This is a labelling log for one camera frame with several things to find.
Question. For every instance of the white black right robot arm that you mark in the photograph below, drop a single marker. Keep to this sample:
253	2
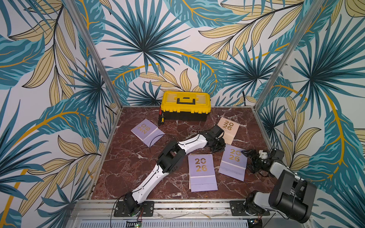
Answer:
292	195

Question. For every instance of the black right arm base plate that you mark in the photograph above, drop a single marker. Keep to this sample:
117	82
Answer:
243	208

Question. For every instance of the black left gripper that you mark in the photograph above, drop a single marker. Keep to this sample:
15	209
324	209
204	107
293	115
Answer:
222	148

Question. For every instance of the purple calendar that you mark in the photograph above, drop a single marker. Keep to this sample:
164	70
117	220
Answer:
147	132
202	173
233	163

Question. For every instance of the yellow black screwdriver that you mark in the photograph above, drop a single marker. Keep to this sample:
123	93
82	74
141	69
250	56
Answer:
162	118

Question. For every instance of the aluminium front rail frame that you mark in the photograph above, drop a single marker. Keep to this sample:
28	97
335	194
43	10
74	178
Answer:
175	213

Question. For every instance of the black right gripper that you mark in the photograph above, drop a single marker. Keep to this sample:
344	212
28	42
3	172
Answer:
255	158

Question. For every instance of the yellow black toolbox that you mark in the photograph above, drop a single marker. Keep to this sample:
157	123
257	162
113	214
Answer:
185	106

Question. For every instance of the pink calendar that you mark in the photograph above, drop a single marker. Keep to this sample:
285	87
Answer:
230	129

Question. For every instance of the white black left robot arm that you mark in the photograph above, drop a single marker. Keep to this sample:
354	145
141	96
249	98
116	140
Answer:
170	160

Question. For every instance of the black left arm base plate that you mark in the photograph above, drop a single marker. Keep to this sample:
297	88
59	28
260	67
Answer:
145	208

